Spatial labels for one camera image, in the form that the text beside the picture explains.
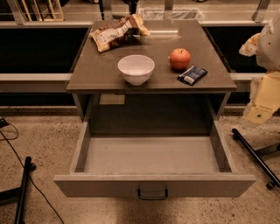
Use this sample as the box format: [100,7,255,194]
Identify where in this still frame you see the black floor cable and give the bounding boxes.
[0,116,66,224]

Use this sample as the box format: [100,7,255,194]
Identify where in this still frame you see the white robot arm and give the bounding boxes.
[239,10,280,125]

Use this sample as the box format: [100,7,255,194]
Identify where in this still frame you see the open grey top drawer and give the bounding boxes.
[53,94,256,199]

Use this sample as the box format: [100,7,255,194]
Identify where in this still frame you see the crumpled brown chip bag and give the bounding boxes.
[90,14,150,53]

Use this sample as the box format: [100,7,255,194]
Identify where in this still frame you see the wooden rack in background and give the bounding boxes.
[17,0,64,21]

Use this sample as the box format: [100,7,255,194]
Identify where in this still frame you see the black stand leg left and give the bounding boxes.
[0,157,36,224]

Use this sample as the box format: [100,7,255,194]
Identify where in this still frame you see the black stand leg right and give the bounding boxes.
[232,129,280,190]

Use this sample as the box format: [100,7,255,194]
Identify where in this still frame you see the white bowl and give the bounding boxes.
[117,54,155,86]

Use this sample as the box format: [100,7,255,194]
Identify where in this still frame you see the red apple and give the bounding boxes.
[169,48,191,70]

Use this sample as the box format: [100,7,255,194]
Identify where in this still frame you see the black stand leg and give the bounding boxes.
[232,129,280,190]
[0,157,36,224]

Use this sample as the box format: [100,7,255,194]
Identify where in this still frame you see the metal railing frame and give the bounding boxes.
[0,0,280,95]

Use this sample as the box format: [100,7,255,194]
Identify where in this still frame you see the grey cabinet with countertop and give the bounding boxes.
[66,20,236,116]

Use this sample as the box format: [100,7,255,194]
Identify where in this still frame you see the black drawer handle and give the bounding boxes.
[137,189,169,200]

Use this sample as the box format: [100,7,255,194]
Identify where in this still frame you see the dark blue snack packet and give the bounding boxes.
[177,66,207,86]

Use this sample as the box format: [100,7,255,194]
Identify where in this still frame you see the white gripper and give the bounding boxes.
[239,33,280,125]

